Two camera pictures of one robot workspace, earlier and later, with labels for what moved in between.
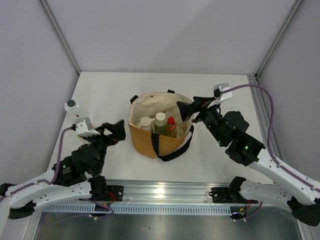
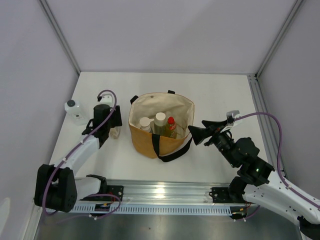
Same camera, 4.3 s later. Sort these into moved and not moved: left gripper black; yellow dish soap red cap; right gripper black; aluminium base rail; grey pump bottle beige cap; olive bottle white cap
Moved: right gripper black; left gripper black
Not moved: grey pump bottle beige cap; aluminium base rail; yellow dish soap red cap; olive bottle white cap
